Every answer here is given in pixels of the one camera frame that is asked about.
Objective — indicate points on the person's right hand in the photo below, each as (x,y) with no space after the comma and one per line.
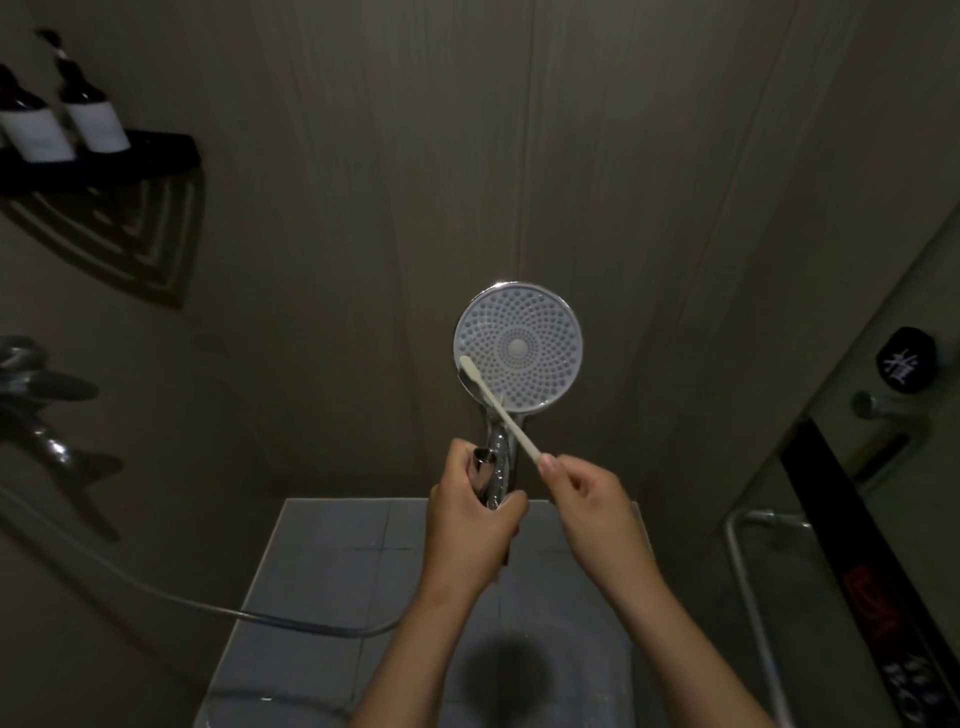
(600,517)

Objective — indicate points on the person's left hand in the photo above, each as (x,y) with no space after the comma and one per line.
(465,525)

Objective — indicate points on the person's left thumb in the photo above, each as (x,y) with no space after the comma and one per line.
(514,514)

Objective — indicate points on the person's right thumb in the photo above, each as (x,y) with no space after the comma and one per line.
(553,480)

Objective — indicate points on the white toothbrush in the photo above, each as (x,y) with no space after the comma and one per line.
(499,409)

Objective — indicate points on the chrome handheld shower head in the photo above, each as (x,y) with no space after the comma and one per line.
(517,352)

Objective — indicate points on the person's left forearm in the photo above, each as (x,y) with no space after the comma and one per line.
(420,652)

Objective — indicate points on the person's right forearm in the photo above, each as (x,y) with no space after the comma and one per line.
(690,652)

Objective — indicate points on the black door sticker strip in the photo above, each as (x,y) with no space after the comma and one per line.
(870,585)

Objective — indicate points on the chrome door latch lever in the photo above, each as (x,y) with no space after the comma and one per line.
(881,411)

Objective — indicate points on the black round knob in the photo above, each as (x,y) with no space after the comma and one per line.
(906,360)

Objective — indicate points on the chrome shower faucet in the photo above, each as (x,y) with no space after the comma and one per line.
(37,405)

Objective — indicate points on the black corner shelf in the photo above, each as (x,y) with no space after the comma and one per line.
(97,161)

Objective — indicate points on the dark pump bottle white label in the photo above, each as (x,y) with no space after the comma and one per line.
(30,120)
(86,101)

